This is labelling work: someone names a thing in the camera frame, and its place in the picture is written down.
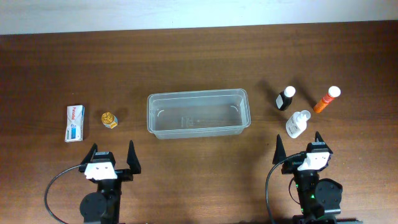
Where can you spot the white lotion bottle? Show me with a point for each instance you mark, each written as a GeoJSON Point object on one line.
{"type": "Point", "coordinates": [297, 123]}

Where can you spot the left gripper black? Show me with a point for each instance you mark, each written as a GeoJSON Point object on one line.
{"type": "Point", "coordinates": [123, 172]}

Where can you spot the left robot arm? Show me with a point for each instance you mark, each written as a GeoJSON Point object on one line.
{"type": "Point", "coordinates": [103, 205]}

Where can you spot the clear plastic container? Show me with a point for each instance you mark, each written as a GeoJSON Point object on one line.
{"type": "Point", "coordinates": [196, 114]}

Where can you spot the black bottle white cap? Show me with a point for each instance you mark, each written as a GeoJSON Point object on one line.
{"type": "Point", "coordinates": [284, 98]}

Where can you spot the orange tube white cap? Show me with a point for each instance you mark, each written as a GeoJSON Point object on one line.
{"type": "Point", "coordinates": [333, 92]}

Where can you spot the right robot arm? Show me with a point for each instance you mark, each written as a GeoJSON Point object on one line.
{"type": "Point", "coordinates": [319, 199]}

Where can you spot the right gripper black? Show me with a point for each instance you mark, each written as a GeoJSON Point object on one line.
{"type": "Point", "coordinates": [288, 167]}

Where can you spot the white medicine box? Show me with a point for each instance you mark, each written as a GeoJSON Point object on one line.
{"type": "Point", "coordinates": [75, 123]}

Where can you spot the small gold-lid jar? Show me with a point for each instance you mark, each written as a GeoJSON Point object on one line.
{"type": "Point", "coordinates": [109, 120]}

